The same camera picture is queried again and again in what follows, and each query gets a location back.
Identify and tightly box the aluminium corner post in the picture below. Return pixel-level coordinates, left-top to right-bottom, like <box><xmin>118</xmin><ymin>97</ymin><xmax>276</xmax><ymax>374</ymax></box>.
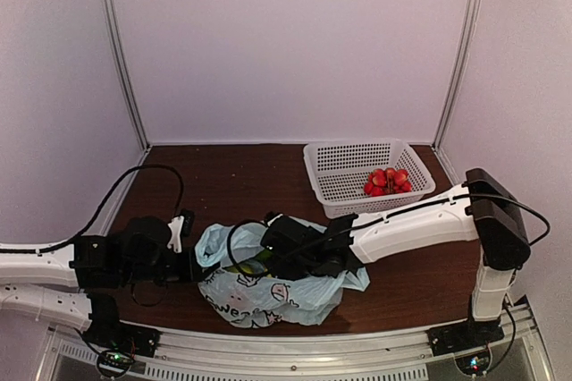
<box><xmin>102</xmin><ymin>0</ymin><xmax>150</xmax><ymax>151</ymax></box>
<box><xmin>432</xmin><ymin>0</ymin><xmax>482</xmax><ymax>152</ymax></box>

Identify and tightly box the white perforated plastic basket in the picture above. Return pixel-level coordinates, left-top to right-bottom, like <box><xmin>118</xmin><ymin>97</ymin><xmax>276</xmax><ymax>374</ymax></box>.
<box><xmin>303</xmin><ymin>139</ymin><xmax>436</xmax><ymax>219</ymax></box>

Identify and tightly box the left aluminium corner post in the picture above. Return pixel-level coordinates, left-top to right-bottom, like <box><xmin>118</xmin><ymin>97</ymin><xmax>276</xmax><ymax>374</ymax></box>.
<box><xmin>102</xmin><ymin>0</ymin><xmax>150</xmax><ymax>151</ymax></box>

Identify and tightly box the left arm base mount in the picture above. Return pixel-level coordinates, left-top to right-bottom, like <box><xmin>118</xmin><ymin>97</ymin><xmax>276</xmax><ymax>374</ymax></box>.
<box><xmin>76</xmin><ymin>322</ymin><xmax>161</xmax><ymax>379</ymax></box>

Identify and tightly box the aluminium front rail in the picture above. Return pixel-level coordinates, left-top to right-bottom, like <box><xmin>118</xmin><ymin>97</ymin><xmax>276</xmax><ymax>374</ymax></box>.
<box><xmin>44</xmin><ymin>304</ymin><xmax>544</xmax><ymax>381</ymax></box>

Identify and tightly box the left black braided cable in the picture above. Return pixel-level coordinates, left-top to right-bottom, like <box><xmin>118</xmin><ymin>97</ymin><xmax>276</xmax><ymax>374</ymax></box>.
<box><xmin>0</xmin><ymin>165</ymin><xmax>185</xmax><ymax>252</ymax></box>

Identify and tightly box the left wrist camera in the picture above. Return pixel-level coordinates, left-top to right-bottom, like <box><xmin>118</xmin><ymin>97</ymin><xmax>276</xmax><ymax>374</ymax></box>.
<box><xmin>167</xmin><ymin>209</ymin><xmax>195</xmax><ymax>253</ymax></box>

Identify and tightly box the green fruit in bag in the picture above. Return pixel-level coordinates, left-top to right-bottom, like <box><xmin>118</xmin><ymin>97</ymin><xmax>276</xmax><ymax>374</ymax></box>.
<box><xmin>251</xmin><ymin>250</ymin><xmax>273</xmax><ymax>263</ymax></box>

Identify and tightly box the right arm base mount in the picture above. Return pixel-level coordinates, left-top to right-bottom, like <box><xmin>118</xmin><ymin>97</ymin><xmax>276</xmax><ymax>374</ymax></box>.
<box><xmin>427</xmin><ymin>320</ymin><xmax>504</xmax><ymax>377</ymax></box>

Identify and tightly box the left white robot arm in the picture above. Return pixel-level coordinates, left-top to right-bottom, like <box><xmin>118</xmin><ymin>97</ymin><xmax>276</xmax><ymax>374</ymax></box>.
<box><xmin>1</xmin><ymin>211</ymin><xmax>213</xmax><ymax>290</ymax></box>

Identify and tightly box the light blue printed plastic bag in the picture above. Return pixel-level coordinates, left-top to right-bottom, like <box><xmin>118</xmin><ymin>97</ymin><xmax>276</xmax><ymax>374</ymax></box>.
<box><xmin>195</xmin><ymin>224</ymin><xmax>370</xmax><ymax>329</ymax></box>

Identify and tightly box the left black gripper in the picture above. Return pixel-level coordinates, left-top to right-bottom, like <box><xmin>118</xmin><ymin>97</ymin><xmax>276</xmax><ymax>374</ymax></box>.
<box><xmin>122</xmin><ymin>246</ymin><xmax>220</xmax><ymax>284</ymax></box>

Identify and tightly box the red lychee bunch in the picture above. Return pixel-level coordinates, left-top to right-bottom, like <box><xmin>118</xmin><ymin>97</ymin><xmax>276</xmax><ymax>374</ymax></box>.
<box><xmin>363</xmin><ymin>167</ymin><xmax>413</xmax><ymax>197</ymax></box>

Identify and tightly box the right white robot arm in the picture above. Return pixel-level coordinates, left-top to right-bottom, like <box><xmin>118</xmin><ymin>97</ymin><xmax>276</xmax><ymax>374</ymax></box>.
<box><xmin>260</xmin><ymin>168</ymin><xmax>531</xmax><ymax>347</ymax></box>

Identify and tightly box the right aluminium corner post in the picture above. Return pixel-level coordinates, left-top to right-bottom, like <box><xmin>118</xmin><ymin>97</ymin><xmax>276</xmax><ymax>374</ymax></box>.
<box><xmin>432</xmin><ymin>0</ymin><xmax>482</xmax><ymax>152</ymax></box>

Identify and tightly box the yellow mango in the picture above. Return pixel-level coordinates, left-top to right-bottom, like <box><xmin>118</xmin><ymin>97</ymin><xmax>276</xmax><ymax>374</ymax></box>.
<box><xmin>225</xmin><ymin>260</ymin><xmax>268</xmax><ymax>276</ymax></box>

